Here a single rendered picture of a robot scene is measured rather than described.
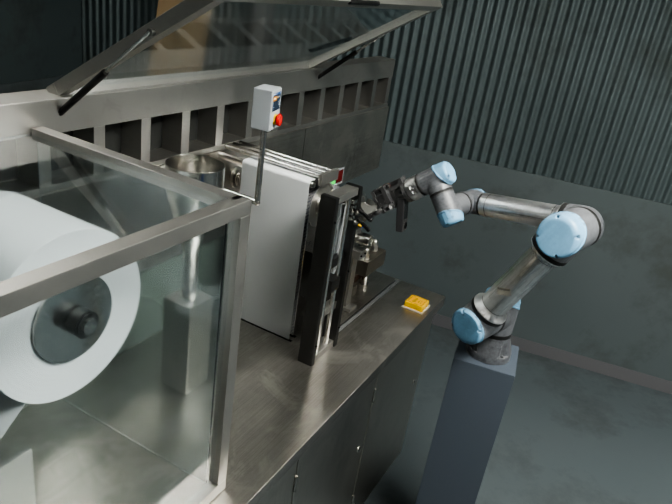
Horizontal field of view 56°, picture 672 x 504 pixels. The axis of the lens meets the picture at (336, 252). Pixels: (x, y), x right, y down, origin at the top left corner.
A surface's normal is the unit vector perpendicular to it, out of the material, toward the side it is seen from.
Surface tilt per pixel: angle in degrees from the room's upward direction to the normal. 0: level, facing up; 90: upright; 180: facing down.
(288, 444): 0
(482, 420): 90
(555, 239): 83
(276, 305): 90
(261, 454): 0
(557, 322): 90
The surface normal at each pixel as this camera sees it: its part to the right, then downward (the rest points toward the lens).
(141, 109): 0.86, 0.32
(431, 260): -0.32, 0.35
